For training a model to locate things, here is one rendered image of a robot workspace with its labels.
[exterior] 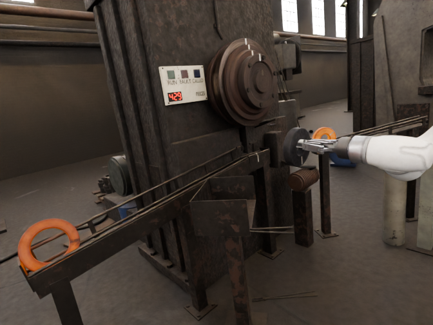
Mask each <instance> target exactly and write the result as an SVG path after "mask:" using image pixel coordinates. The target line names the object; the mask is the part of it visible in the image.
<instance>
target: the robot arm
mask: <svg viewBox="0 0 433 325"><path fill-rule="evenodd" d="M296 147H297V148H302V149H303V150H307V151H311V152H317V153H320V154H324V152H327V153H334V152H335V153H336V154H337V157H338V158H340V159H349V160H350V161H351V162H352V163H362V164H370V165H373V166H376V167H378V168H379V169H381V170H385V172H386V173H387V174H389V175H390V176H391V177H393V178H395V179H397V180H401V181H412V180H414V179H417V178H418V177H420V176H421V175H422V174H423V173H424V172H425V171H426V170H428V169H429V168H430V167H431V166H432V163H433V126H432V127H431V128H430V129H429V130H428V131H427V132H425V133H424V134H423V135H421V136H419V137H417V138H415V137H407V136H400V135H382V136H379V137H372V136H359V135H356V136H354V137H341V138H340V139H339V140H338V139H333V140H330V139H311V140H306V139H304V140H303V139H300V140H299V141H298V143H297V145H296Z"/></svg>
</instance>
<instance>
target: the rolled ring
mask: <svg viewBox="0 0 433 325"><path fill-rule="evenodd" d="M48 228H57V229H60V230H62V231H64V232H65V233H66V234H67V236H68V238H69V242H70V243H69V247H68V250H67V252H66V253H65V255H66V254H67V253H70V252H71V251H73V250H75V249H77V248H78V247H79V245H80V238H79V233H78V231H77V230H76V228H75V227H74V226H73V225H72V224H71V223H69V222H68V221H65V220H62V219H45V220H42V221H39V222H37V223H35V224H34V225H32V226H31V227H29V228H28V229H27V230H26V231H25V232H24V234H23V236H22V237H21V239H20V241H19V245H18V256H19V259H20V261H21V263H22V264H23V265H24V266H25V267H26V268H28V269H29V270H31V271H36V270H38V269H39V268H42V267H43V266H46V265H47V264H49V263H50V262H40V261H38V260H36V259H35V258H34V257H33V256H32V254H31V251H30V245H31V242H32V240H33V238H34V237H35V236H36V235H37V234H38V233H39V232H41V231H43V230H45V229H48Z"/></svg>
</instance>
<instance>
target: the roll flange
mask: <svg viewBox="0 0 433 325"><path fill-rule="evenodd" d="M231 43H232V42H230V43H227V44H225V45H224V46H222V47H221V48H220V49H219V50H218V52H217V53H216V54H215V56H214V58H213V59H212V60H211V62H210V63H209V65H208V68H207V71H206V78H205V83H206V92H207V99H208V101H209V103H210V105H211V107H212V109H213V110H214V112H215V113H216V114H217V115H218V116H220V117H221V118H223V119H225V120H226V121H227V122H228V123H230V124H232V125H235V126H244V125H241V124H235V123H233V122H231V121H230V120H229V119H227V118H226V117H225V116H224V115H223V113H222V112H221V111H220V109H219V107H218V105H217V103H216V101H215V97H214V94H213V87H212V73H213V67H214V63H215V61H216V58H217V56H218V55H219V53H220V52H221V51H222V49H224V48H225V47H226V46H227V45H230V44H231Z"/></svg>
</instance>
